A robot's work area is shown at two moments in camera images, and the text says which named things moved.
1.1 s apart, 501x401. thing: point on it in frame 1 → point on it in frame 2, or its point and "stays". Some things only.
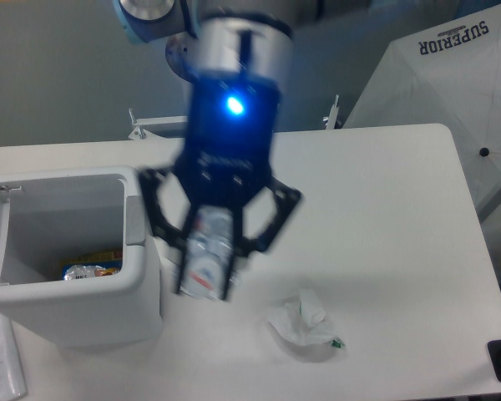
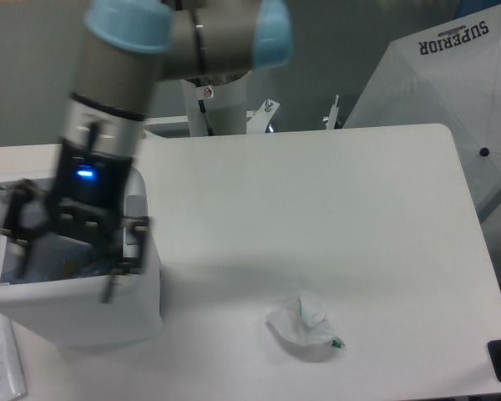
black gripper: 232,119 → 90,185
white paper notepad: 2,375 stays
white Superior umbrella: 462,73 stays
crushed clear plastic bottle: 209,252 → 53,256
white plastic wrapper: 301,321 stays
